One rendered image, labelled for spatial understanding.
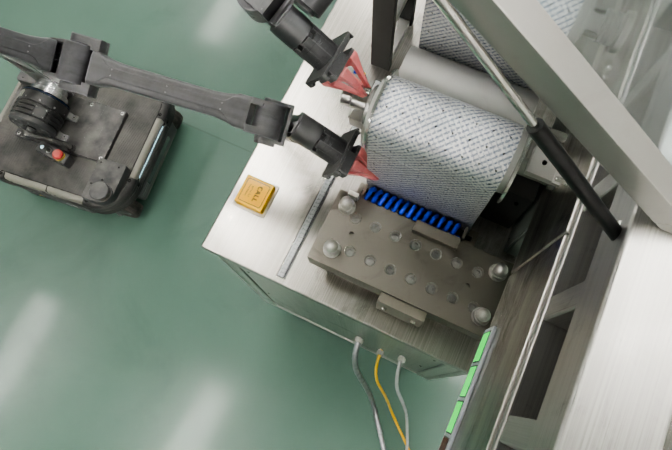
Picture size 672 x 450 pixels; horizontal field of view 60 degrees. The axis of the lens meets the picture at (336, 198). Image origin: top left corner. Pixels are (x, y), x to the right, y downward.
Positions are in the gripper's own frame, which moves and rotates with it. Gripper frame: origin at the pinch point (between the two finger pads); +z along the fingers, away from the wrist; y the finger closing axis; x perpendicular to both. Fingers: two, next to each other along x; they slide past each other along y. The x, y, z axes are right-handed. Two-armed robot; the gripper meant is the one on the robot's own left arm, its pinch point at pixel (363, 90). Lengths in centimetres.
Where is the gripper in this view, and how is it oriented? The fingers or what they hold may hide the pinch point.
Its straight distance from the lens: 106.5
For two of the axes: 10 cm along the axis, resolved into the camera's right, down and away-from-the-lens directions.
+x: 5.2, -0.5, -8.5
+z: 7.3, 5.5, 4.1
